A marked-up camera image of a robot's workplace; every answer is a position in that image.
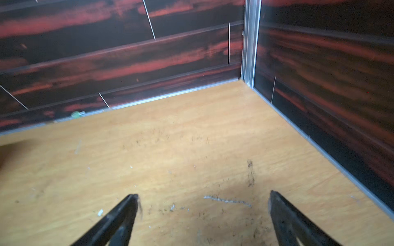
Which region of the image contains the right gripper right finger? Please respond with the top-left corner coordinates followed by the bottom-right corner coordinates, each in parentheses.
top-left (268, 190), bottom-right (339, 246)

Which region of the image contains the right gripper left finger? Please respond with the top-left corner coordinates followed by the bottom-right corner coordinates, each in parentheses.
top-left (73, 194), bottom-right (140, 246)

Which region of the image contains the small green plastic piece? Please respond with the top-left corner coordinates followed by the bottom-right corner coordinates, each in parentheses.
top-left (71, 111), bottom-right (85, 119)

